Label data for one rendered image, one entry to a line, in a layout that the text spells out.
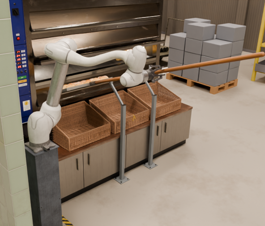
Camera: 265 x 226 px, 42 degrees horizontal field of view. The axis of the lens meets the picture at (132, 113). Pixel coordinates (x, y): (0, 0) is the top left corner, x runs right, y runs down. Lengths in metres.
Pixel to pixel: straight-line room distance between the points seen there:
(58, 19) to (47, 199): 1.77
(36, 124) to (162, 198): 1.78
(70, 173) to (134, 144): 0.90
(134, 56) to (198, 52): 4.85
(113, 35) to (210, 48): 3.12
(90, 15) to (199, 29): 3.50
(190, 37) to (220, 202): 4.03
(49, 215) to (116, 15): 2.31
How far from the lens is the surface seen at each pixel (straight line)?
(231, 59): 2.22
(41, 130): 2.66
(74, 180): 3.67
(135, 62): 2.25
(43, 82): 3.69
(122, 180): 4.08
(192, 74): 7.21
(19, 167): 1.89
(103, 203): 3.76
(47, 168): 2.81
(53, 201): 3.01
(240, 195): 4.12
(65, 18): 3.69
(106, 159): 3.83
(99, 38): 3.99
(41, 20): 3.56
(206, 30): 7.00
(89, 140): 3.63
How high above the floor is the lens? 2.34
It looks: 24 degrees down
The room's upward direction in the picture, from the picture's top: 2 degrees clockwise
